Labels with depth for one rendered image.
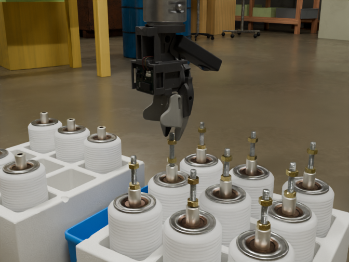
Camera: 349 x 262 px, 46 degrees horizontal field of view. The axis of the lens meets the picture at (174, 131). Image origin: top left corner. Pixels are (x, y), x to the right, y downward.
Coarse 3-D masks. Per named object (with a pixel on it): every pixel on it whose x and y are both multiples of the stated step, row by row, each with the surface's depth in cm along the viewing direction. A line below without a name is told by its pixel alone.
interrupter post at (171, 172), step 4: (168, 164) 81; (168, 168) 80; (172, 168) 79; (176, 168) 80; (168, 172) 80; (172, 172) 80; (176, 172) 80; (168, 176) 80; (172, 176) 80; (176, 176) 80; (168, 180) 80; (172, 180) 80; (176, 180) 80
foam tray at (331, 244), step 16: (256, 224) 79; (336, 224) 79; (96, 240) 73; (320, 240) 73; (336, 240) 73; (80, 256) 72; (96, 256) 69; (112, 256) 69; (160, 256) 69; (224, 256) 70; (320, 256) 69; (336, 256) 71
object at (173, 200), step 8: (152, 184) 79; (152, 192) 79; (160, 192) 77; (168, 192) 77; (176, 192) 77; (184, 192) 78; (160, 200) 78; (168, 200) 77; (176, 200) 77; (184, 200) 78; (168, 208) 78; (176, 208) 78; (184, 208) 79; (168, 216) 78
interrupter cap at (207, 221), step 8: (176, 216) 67; (184, 216) 67; (200, 216) 67; (208, 216) 67; (176, 224) 65; (184, 224) 65; (200, 224) 65; (208, 224) 64; (184, 232) 62; (192, 232) 62; (200, 232) 62
